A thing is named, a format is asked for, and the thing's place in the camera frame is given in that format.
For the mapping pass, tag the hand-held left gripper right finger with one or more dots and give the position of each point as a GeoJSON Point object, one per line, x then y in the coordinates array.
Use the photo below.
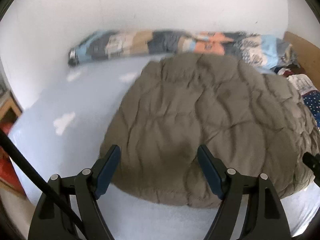
{"type": "Point", "coordinates": [211, 172]}

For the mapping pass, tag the white printed cloth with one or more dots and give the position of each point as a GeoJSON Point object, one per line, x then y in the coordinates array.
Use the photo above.
{"type": "Point", "coordinates": [302, 85]}

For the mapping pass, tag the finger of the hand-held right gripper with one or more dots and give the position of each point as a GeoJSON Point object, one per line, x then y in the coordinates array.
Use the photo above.
{"type": "Point", "coordinates": [312, 162]}

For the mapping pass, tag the wooden furniture frame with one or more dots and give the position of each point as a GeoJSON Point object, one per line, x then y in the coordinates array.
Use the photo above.
{"type": "Point", "coordinates": [12, 105]}

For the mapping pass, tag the olive puffer jacket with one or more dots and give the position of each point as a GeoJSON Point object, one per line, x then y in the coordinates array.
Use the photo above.
{"type": "Point", "coordinates": [200, 110]}

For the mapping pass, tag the dark red cloth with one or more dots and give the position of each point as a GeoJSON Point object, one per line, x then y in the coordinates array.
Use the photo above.
{"type": "Point", "coordinates": [287, 71]}

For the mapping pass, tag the navy dotted cloth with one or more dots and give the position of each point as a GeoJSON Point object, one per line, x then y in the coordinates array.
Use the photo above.
{"type": "Point", "coordinates": [313, 102]}

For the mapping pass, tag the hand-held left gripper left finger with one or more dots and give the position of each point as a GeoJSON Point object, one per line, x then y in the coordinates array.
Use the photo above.
{"type": "Point", "coordinates": [107, 172]}

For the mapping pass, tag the wooden headboard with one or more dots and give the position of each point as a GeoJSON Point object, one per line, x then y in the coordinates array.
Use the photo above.
{"type": "Point", "coordinates": [307, 55]}

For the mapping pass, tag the rolled patchwork printed quilt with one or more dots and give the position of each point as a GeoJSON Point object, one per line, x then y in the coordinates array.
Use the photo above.
{"type": "Point", "coordinates": [160, 42]}

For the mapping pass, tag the red plastic bag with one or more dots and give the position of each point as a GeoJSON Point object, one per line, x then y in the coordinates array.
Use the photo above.
{"type": "Point", "coordinates": [7, 170]}

